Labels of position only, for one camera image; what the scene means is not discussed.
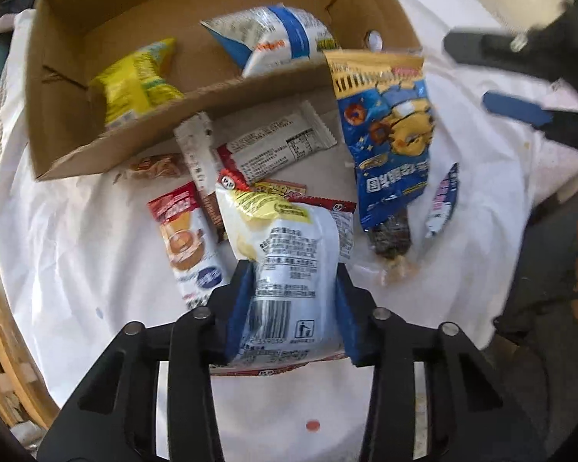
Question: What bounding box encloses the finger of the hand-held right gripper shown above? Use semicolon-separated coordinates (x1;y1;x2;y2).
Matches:
443;29;578;82
482;90;578;155

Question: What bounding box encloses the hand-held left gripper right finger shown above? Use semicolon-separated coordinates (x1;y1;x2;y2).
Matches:
334;262;545;462

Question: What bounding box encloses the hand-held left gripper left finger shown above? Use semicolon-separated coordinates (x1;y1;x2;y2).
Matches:
36;260;256;462

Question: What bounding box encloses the white chip bag yellow label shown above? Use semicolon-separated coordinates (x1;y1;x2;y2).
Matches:
215;185;352;367

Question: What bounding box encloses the blue donut snack bag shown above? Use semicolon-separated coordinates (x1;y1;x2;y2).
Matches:
324;48;437;232

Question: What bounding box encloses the small brown snack packet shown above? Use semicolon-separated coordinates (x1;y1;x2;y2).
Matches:
114;153;188;184

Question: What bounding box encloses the white bar wrapper red end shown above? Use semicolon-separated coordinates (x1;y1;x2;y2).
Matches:
216;101;338;188

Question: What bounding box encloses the cardboard box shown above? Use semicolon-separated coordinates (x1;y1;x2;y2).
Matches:
24;0;422;181

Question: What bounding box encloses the red and white pancake packet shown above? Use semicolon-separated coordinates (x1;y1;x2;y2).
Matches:
147;182;232;311

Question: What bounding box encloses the dark snack in clear packet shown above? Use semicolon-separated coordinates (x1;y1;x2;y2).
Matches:
361;207;417;290

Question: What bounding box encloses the small blue and white packet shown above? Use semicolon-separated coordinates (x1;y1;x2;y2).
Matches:
424;162;460;239

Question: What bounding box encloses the red snack packet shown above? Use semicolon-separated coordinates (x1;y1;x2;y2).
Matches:
209;195;358;377

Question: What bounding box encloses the narrow white and brown wrapper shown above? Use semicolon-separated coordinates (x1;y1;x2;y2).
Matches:
173;112;229;244

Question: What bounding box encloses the white tablecloth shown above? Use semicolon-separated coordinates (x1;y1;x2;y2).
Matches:
0;0;578;462

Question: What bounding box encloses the person's dark clothing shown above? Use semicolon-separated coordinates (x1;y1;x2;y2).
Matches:
491;187;578;462

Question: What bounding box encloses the blue and white snack bag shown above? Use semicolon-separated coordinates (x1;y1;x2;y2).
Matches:
200;4;340;78

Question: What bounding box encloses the wooden crate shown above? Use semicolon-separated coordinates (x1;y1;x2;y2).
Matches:
0;293;61;429

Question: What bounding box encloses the yellow snack bag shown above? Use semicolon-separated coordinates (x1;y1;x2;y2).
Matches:
87;37;186;128

